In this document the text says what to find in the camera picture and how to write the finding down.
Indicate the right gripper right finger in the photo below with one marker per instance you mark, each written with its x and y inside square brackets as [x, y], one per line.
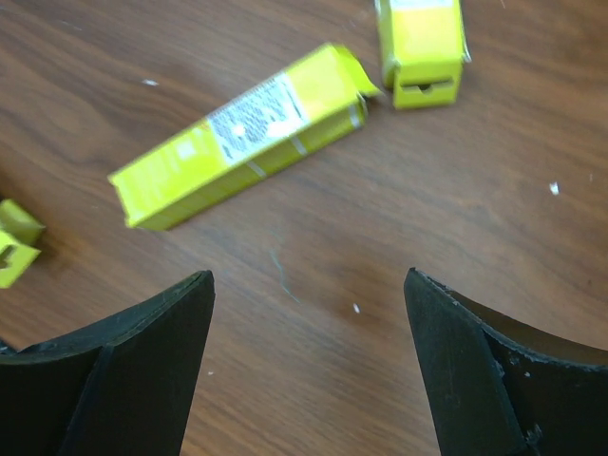
[497, 386]

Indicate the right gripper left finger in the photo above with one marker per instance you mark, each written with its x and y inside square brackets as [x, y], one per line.
[123, 385]

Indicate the yellow toothpaste box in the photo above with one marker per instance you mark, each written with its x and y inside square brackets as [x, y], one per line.
[315, 101]
[19, 233]
[423, 47]

